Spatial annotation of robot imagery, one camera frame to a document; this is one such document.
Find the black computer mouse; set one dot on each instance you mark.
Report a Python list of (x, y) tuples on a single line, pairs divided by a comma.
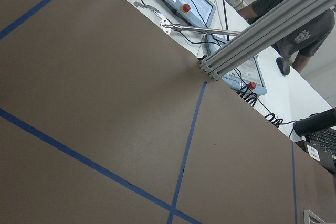
[(283, 65)]

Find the white wire cup rack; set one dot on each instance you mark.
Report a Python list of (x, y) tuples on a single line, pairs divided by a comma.
[(311, 218)]

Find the black keyboard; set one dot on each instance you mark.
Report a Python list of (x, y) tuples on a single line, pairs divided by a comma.
[(323, 138)]

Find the black bottle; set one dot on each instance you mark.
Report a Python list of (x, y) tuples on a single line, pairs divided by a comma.
[(315, 123)]

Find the aluminium frame post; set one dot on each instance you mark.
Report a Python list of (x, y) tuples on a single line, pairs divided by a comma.
[(290, 26)]

